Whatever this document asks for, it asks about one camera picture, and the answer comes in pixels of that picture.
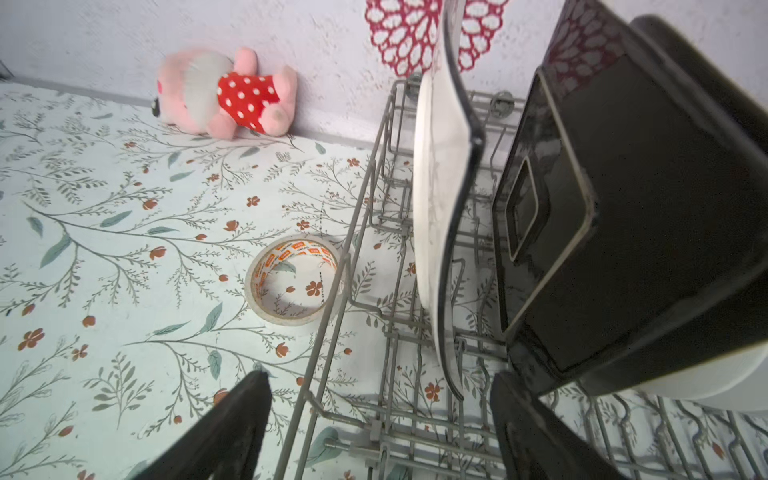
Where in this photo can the black square plate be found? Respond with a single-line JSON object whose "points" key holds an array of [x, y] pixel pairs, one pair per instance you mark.
{"points": [[630, 223], [751, 118]]}

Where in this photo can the tape roll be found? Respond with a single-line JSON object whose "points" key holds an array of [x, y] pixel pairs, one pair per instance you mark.
{"points": [[288, 284]]}

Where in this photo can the grey wire dish rack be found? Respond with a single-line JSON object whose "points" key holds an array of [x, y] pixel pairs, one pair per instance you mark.
{"points": [[375, 401]]}

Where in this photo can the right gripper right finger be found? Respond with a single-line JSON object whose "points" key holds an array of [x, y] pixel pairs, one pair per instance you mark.
{"points": [[533, 442]]}

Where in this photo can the round white plate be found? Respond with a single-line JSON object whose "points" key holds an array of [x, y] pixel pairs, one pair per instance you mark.
{"points": [[709, 378], [748, 396]]}

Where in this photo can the front black square plate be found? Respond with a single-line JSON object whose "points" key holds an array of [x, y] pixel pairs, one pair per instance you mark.
{"points": [[630, 223]]}

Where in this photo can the rear black square plate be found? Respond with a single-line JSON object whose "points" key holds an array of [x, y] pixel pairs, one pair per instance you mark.
{"points": [[751, 118]]}

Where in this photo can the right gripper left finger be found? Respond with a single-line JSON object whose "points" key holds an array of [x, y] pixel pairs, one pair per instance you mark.
{"points": [[226, 442]]}

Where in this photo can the pink plush toy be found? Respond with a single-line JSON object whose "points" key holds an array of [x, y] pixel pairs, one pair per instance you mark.
{"points": [[201, 91]]}

